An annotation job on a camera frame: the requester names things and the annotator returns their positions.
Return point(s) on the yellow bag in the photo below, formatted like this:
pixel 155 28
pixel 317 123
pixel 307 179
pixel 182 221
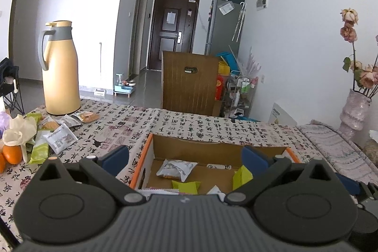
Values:
pixel 223 67

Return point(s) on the light green snack packet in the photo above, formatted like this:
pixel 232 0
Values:
pixel 38 153

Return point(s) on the small orange snack packet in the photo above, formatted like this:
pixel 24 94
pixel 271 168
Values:
pixel 85 116

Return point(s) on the wall socket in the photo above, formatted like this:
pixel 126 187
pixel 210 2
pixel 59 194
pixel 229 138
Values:
pixel 262 80

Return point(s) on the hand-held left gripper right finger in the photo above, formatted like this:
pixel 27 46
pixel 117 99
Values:
pixel 255 160

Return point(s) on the calligraphy print tablecloth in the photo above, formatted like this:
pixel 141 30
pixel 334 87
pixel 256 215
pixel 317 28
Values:
pixel 118 122

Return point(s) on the white umbrella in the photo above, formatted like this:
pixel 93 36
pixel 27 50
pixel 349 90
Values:
pixel 239 21

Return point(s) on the cookie snack packet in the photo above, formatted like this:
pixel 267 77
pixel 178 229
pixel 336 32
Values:
pixel 48 123

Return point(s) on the pink ribbed vase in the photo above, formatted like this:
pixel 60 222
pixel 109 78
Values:
pixel 353 113

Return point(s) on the white flat mop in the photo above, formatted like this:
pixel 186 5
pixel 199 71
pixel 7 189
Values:
pixel 100 91

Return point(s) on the grey interior door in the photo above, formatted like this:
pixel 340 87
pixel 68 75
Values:
pixel 138 30

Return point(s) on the yellow thermos jug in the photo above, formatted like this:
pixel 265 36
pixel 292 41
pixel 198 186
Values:
pixel 60 75

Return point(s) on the short green snack packet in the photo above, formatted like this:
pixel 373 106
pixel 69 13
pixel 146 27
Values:
pixel 242 178

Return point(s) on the dark brown door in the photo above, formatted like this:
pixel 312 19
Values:
pixel 174 33

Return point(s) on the dark printed snack packet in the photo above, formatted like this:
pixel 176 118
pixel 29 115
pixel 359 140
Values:
pixel 71 121

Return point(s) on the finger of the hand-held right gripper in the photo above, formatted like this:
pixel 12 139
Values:
pixel 350 184

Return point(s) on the small cardboard box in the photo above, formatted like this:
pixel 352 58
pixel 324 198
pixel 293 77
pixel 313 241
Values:
pixel 218 108

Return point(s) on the white printed snack packet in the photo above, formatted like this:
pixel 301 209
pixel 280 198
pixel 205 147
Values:
pixel 60 138

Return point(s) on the black stand leg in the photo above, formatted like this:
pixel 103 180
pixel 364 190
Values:
pixel 6 235

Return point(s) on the red cardboard box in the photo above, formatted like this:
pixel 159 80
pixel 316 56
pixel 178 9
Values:
pixel 192 151

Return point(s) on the small white snack packet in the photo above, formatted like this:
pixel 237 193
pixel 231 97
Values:
pixel 215 193

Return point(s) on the clear plastic container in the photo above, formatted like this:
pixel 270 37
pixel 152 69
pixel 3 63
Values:
pixel 371 144

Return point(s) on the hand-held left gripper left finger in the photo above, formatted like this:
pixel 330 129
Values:
pixel 113 157

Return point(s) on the blue plastic item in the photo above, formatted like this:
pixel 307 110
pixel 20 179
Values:
pixel 229 61

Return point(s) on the small blue toy table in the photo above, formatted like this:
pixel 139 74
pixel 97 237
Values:
pixel 124 86

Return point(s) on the black folding chair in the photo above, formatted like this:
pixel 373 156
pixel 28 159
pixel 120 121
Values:
pixel 10 83

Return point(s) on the grey refrigerator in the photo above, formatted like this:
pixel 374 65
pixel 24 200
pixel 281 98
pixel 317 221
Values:
pixel 224 30

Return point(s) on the red bag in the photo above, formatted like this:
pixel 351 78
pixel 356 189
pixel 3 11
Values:
pixel 219 88

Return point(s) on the paper sheet on refrigerator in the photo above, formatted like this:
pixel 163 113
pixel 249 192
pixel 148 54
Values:
pixel 226 8

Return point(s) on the pale artificial reeds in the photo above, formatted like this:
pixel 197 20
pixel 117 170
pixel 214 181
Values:
pixel 251 63

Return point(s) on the orange fruit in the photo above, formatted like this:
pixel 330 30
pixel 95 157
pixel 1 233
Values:
pixel 13 154
pixel 2 163

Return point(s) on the dried rose bouquet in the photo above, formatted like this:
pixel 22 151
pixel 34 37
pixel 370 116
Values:
pixel 364 75

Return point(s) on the grey patterned quilt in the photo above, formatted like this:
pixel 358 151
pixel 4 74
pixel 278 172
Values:
pixel 339 148

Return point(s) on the wooden chair back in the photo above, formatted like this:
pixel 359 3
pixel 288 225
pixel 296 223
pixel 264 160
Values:
pixel 189 83

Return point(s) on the white carton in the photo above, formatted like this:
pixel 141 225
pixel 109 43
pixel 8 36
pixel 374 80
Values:
pixel 282 114

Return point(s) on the white and purple plastic bag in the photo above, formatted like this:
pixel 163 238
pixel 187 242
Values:
pixel 4 122

